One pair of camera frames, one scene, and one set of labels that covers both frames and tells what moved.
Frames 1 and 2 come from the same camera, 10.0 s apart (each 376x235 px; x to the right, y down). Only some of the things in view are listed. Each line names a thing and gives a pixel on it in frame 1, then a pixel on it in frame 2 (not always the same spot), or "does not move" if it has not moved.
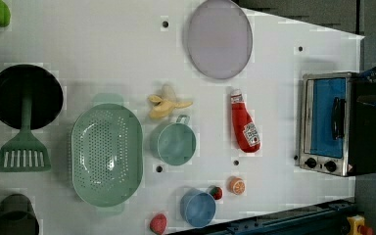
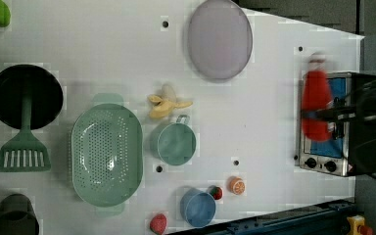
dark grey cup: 16,215 does not move
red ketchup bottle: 246,130 → 317,93
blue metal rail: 330,218 does not move
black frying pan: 15,81 does not move
